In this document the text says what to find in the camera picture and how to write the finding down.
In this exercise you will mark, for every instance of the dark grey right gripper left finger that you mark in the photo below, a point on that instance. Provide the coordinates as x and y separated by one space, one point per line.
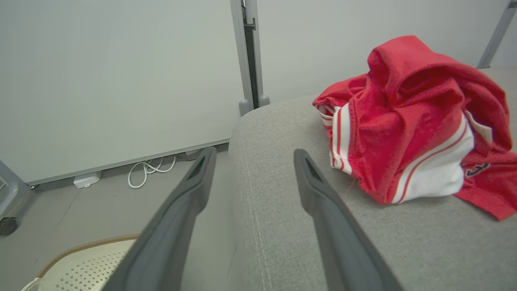
169 226

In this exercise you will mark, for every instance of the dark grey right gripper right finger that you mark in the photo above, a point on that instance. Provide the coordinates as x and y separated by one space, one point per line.
335 242

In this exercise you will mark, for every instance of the red white-striped sports garment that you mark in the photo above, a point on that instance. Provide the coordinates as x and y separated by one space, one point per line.
404 121

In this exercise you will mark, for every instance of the cream laundry basket brown rim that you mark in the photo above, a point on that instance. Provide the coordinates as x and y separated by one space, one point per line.
85 270

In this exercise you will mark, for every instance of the grey fabric sofa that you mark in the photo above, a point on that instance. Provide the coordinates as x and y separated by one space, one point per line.
274 182

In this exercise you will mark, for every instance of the white power adapter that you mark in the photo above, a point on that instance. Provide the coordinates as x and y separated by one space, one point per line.
87 180

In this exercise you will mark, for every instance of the large white partition panel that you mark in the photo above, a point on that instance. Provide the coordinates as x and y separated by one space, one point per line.
113 81

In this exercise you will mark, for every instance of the grey partition leg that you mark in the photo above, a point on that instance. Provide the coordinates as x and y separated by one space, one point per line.
12 190

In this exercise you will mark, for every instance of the grey partition post with foot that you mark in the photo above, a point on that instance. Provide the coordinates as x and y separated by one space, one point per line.
259 60
241 52

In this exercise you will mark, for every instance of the slanted grey metal frame bar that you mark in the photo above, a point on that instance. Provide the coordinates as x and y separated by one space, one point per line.
497 36

